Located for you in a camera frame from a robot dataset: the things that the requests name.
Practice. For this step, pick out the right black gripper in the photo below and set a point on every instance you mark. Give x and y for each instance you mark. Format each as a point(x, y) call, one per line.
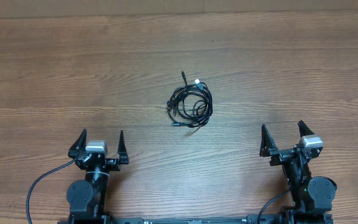
point(289, 153)

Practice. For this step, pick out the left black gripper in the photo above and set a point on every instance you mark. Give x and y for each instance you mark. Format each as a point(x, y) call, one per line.
point(113, 165)

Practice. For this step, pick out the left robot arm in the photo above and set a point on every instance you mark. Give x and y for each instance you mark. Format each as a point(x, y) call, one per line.
point(87, 197)

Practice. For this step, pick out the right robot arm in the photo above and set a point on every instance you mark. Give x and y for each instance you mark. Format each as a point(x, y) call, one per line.
point(311, 196)

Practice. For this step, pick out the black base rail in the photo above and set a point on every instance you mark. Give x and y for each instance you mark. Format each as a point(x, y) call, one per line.
point(250, 219)

